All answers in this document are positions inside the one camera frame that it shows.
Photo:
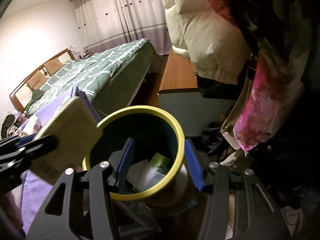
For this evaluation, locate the floral paper cup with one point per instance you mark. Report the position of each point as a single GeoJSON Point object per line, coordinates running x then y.
{"type": "Point", "coordinates": [76, 133]}

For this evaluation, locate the yellow rimmed trash bin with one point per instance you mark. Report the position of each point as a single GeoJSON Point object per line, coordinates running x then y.
{"type": "Point", "coordinates": [153, 130]}

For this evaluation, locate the magenta floral scarf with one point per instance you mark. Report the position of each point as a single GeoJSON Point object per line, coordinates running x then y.
{"type": "Point", "coordinates": [270, 100]}

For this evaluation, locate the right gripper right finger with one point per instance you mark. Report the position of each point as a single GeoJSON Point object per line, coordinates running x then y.
{"type": "Point", "coordinates": [238, 206]}

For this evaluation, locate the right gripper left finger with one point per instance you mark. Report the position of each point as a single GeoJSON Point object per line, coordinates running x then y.
{"type": "Point", "coordinates": [61, 215]}

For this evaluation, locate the green checked bed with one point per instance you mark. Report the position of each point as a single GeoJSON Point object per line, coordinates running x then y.
{"type": "Point", "coordinates": [109, 79]}

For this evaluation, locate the wooden top low cabinet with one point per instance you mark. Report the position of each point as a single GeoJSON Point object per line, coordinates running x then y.
{"type": "Point", "coordinates": [179, 95]}

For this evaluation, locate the cream puffer jacket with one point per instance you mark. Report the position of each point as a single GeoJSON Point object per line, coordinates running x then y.
{"type": "Point", "coordinates": [217, 49]}

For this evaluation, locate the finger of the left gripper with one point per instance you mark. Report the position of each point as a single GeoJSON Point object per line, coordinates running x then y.
{"type": "Point", "coordinates": [17, 154]}

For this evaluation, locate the purple floral table cloth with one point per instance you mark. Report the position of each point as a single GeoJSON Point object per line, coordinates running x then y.
{"type": "Point", "coordinates": [35, 189]}

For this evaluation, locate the striped window curtain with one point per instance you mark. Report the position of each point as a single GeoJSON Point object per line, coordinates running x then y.
{"type": "Point", "coordinates": [105, 24]}

